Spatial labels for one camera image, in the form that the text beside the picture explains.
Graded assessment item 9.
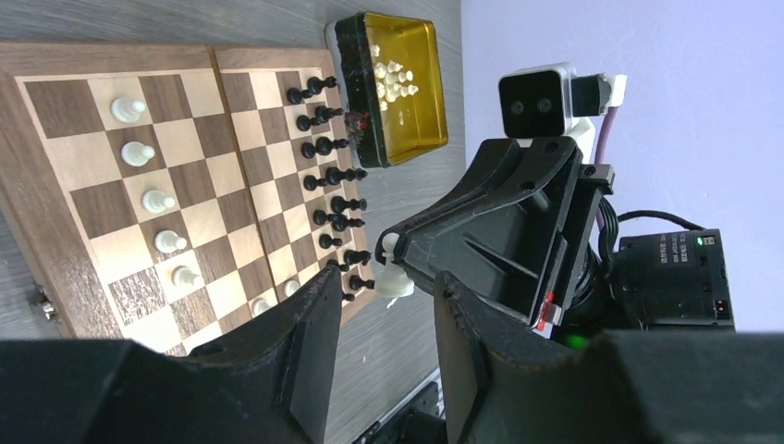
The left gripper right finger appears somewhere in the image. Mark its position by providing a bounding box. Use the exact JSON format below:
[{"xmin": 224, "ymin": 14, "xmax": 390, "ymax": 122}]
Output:
[{"xmin": 434, "ymin": 272, "xmax": 783, "ymax": 443}]

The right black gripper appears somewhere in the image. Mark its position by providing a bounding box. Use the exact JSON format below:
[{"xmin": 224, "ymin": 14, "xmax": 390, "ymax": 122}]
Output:
[{"xmin": 375, "ymin": 137, "xmax": 735, "ymax": 343}]

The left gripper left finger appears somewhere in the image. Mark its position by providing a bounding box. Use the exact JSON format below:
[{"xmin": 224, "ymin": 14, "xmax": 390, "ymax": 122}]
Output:
[{"xmin": 1, "ymin": 266, "xmax": 342, "ymax": 443}]

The white chess pawn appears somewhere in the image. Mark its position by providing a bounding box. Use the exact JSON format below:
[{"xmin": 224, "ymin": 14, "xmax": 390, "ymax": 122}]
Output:
[{"xmin": 375, "ymin": 232, "xmax": 415, "ymax": 299}]

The yellow metal tray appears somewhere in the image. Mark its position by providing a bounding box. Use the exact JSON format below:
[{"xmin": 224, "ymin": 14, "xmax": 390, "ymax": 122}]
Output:
[{"xmin": 325, "ymin": 12, "xmax": 448, "ymax": 168}]

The white chess piece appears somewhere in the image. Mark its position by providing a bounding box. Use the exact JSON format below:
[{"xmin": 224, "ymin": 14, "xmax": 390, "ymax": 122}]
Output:
[
  {"xmin": 141, "ymin": 190, "xmax": 177, "ymax": 214},
  {"xmin": 250, "ymin": 298, "xmax": 271, "ymax": 317},
  {"xmin": 282, "ymin": 279, "xmax": 300, "ymax": 298}
]

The wooden chess board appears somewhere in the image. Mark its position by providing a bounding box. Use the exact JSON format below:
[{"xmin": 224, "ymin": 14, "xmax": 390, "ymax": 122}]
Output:
[{"xmin": 1, "ymin": 42, "xmax": 367, "ymax": 355}]

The black chess piece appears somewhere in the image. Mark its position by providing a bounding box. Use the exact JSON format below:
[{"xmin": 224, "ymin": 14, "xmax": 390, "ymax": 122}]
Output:
[{"xmin": 307, "ymin": 76, "xmax": 337, "ymax": 95}]

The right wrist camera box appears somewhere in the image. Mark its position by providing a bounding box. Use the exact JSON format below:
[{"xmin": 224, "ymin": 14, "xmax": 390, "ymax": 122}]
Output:
[{"xmin": 498, "ymin": 62, "xmax": 628, "ymax": 139}]

